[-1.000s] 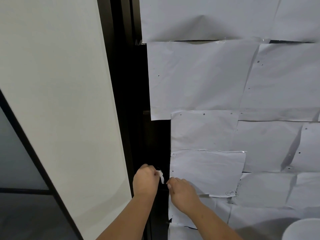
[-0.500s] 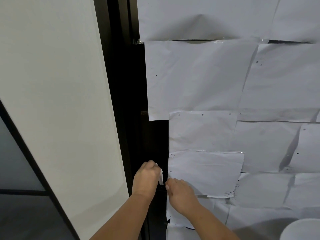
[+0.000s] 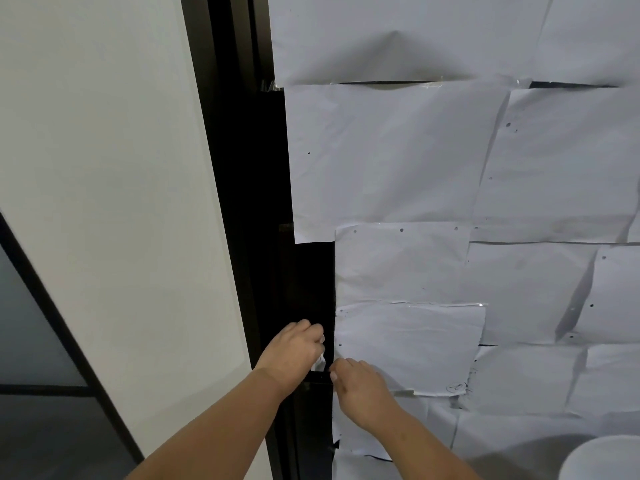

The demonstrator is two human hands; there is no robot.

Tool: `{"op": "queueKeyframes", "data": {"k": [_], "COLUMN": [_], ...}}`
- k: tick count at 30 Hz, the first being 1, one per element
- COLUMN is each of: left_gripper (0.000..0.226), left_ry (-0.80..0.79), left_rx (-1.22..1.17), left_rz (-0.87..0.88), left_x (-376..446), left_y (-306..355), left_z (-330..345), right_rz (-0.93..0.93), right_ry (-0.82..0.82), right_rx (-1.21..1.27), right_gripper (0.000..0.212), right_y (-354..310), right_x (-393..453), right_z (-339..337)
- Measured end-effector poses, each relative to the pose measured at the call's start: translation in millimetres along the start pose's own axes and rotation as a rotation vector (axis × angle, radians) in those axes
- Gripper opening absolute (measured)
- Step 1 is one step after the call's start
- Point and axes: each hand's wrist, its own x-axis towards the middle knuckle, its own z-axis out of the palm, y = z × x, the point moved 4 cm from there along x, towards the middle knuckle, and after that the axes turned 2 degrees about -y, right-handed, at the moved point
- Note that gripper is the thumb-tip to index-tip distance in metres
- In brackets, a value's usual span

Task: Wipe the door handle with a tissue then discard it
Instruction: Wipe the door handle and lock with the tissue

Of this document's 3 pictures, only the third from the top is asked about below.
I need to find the black framed glass door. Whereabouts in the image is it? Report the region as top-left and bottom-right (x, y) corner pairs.
(0, 211), (146, 480)

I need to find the dark window frame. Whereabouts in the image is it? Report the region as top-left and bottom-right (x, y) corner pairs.
(180, 0), (337, 480)

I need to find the wall of taped paper sheets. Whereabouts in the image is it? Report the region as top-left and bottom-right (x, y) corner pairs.
(267, 0), (640, 480)

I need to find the person's right forearm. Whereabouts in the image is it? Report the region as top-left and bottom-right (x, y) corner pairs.
(356, 409), (483, 480)

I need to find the person's left forearm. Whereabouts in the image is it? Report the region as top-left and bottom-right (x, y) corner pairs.
(125, 369), (301, 480)

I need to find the person's left hand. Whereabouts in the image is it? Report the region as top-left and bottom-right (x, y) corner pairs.
(254, 319), (327, 398)

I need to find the white paper sheet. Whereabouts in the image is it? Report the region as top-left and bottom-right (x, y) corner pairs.
(334, 302), (487, 397)

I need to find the round white object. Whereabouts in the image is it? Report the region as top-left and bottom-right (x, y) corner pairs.
(557, 435), (640, 480)

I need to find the person's right hand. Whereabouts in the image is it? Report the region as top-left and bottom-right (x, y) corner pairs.
(329, 358), (406, 432)

